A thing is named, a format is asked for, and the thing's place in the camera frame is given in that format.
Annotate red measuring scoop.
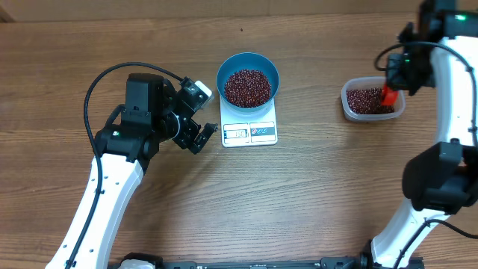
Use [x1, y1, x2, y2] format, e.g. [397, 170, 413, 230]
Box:
[381, 84, 399, 106]

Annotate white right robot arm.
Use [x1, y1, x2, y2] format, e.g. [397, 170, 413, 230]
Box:
[354, 0, 477, 268]

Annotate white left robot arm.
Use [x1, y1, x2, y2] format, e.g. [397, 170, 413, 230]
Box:
[47, 73, 217, 268]

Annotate white digital kitchen scale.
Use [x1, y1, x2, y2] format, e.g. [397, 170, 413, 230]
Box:
[220, 98, 279, 148]

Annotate red beans in bowl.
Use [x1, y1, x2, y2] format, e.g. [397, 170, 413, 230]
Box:
[224, 69, 272, 108]

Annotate blue plastic bowl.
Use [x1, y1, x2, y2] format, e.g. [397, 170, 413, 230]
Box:
[217, 52, 280, 111]

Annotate red adzuki beans in container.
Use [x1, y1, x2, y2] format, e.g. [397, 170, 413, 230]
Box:
[346, 87, 395, 114]

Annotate clear plastic bean container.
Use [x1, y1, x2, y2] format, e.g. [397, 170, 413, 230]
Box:
[341, 76, 406, 123]

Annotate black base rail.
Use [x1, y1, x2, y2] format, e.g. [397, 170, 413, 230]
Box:
[107, 253, 382, 269]

